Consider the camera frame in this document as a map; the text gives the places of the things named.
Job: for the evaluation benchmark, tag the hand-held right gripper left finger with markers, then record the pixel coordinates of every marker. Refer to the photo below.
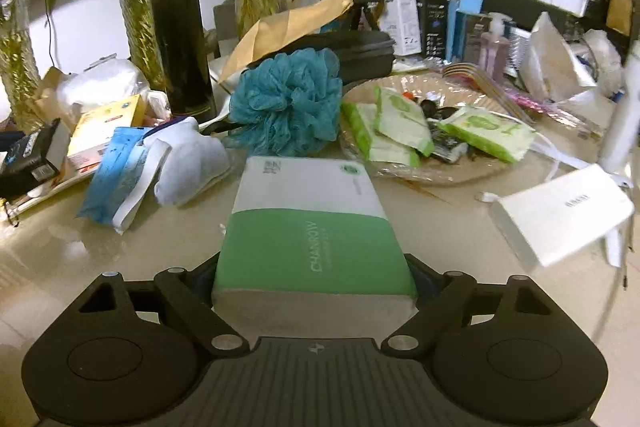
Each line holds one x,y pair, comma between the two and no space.
202,282

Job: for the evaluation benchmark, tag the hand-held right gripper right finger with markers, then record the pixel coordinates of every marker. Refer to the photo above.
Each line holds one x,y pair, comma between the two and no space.
425,279

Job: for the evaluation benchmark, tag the green white tissue pack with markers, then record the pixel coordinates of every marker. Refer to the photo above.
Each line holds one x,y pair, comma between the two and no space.
310,237

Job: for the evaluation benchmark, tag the teal bath loofah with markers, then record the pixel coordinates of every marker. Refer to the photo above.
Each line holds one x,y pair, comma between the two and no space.
285,102

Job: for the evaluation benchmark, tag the plate of green wipe packets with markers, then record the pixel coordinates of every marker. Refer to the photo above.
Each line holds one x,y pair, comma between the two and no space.
450,172

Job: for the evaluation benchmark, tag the white sock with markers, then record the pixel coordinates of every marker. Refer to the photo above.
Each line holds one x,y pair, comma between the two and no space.
192,167

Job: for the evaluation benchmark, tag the green wet wipe packet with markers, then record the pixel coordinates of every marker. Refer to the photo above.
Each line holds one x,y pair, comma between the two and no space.
360,129
395,157
487,134
405,122

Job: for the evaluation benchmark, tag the blue packet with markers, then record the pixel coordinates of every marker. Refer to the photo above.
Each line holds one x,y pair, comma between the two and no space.
115,177

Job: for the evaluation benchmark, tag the white power bank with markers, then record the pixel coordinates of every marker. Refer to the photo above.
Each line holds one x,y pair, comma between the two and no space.
560,212

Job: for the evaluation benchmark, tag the yellow carton box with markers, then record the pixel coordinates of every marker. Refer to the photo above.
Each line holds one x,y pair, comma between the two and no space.
107,127

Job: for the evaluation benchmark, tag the pink patterned wrapper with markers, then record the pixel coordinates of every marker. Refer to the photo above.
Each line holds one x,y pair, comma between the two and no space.
500,94

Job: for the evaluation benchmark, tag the small black box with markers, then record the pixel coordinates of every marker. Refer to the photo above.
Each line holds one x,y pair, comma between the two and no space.
30,157

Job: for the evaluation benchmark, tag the white plastic bag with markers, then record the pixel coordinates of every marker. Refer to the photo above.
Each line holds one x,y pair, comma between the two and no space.
100,82

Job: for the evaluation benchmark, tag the black zip case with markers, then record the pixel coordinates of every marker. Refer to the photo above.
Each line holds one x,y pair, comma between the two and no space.
365,57

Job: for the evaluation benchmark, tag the pink soap bottle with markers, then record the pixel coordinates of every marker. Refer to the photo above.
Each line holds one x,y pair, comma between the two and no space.
496,54

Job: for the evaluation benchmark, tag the black thermos bottle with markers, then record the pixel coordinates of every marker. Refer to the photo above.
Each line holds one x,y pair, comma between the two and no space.
182,42

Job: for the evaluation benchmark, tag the blue carton box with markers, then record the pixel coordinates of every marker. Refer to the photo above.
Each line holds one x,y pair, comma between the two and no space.
467,32

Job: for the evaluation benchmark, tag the white spray bottle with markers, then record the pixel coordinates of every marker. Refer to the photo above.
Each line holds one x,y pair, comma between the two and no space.
622,122

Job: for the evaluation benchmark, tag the white paper bag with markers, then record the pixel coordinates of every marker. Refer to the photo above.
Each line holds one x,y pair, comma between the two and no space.
555,57

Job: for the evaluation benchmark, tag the black carton box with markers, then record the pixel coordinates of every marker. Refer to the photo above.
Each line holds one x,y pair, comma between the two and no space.
437,19

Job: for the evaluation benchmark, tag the brown paper envelope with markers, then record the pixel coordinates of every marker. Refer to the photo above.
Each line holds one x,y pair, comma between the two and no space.
285,32

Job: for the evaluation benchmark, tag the white carton box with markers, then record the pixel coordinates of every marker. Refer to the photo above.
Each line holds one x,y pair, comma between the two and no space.
402,17

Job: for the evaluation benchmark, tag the flat black box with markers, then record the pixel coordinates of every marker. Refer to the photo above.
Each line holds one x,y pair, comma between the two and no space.
510,9

